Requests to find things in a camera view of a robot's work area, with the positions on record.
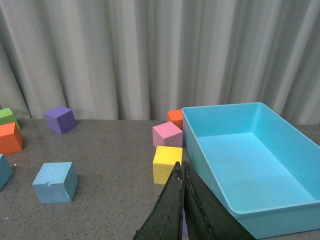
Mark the grey curtain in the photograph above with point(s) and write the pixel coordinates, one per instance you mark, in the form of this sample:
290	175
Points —
139	59

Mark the orange foam block by bin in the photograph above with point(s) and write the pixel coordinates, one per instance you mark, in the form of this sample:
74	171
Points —
176	117

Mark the pink foam block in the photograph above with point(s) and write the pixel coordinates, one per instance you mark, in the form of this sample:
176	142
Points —
167	134

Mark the light blue foam block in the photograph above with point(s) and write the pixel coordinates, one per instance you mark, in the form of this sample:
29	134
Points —
56	182
6	171

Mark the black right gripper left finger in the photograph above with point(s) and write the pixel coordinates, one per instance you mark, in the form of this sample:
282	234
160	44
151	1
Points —
165	221

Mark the cyan plastic bin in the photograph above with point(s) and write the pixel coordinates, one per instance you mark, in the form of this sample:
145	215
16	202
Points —
264	171

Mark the violet foam block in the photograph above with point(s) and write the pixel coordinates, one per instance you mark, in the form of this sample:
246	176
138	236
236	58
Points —
184	226

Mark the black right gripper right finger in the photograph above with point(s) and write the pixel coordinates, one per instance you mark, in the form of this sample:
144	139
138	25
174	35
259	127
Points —
206	217

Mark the yellow foam block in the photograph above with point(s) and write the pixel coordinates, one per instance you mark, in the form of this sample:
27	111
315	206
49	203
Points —
164	161

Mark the green foam block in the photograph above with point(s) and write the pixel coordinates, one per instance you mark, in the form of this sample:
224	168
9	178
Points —
7	116

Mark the purple foam block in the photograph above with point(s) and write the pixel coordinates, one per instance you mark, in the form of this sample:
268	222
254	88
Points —
60	119

